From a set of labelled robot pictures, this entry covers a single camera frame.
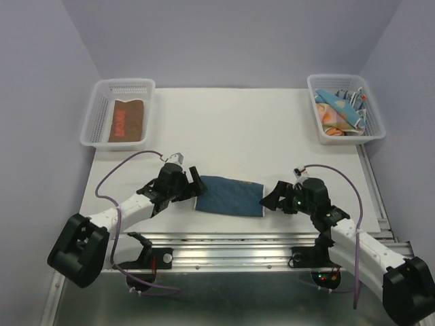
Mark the left white plastic basket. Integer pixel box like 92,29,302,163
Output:
80,78,156,151

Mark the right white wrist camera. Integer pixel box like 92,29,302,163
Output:
293,166,309,186

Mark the white plastic basket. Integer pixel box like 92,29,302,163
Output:
307,74,386,145
80,78,156,151

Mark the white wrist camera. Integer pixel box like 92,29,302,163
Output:
293,166,309,186
162,152,184,166

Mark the light blue spotted towel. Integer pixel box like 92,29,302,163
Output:
314,89,366,128

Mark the right white plastic basket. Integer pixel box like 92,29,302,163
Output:
307,74,386,145

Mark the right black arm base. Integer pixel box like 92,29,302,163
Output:
288,235,338,268

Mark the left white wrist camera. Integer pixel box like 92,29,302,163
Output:
162,152,184,166

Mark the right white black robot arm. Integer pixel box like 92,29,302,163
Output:
260,178,434,325

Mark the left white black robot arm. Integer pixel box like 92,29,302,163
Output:
47,163,207,288

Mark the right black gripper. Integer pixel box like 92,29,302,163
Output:
258,181,315,215

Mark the blue yellow tiger towel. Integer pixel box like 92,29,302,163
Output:
194,175,264,218

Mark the orange pink patterned towel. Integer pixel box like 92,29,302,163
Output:
316,103,365,136

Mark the aluminium mounting rail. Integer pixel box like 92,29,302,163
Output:
56,231,419,272

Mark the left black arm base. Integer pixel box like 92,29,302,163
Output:
114,232,173,271

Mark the brown orange towel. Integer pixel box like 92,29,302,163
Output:
108,99,145,143

